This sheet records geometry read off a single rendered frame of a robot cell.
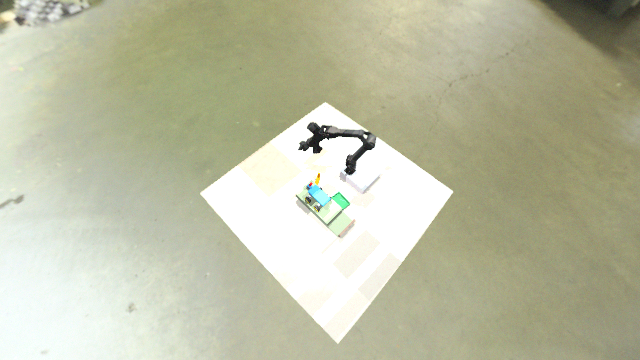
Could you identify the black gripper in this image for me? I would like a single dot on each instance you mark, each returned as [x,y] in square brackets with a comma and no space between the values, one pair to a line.
[304,145]

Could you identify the blue trolley with black wheels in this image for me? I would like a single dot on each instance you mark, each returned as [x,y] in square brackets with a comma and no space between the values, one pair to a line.
[317,193]

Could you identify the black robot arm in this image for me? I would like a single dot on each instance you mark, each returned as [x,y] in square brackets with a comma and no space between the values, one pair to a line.
[332,132]

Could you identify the green tray floor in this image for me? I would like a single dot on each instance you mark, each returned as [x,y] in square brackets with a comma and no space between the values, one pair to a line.
[340,200]

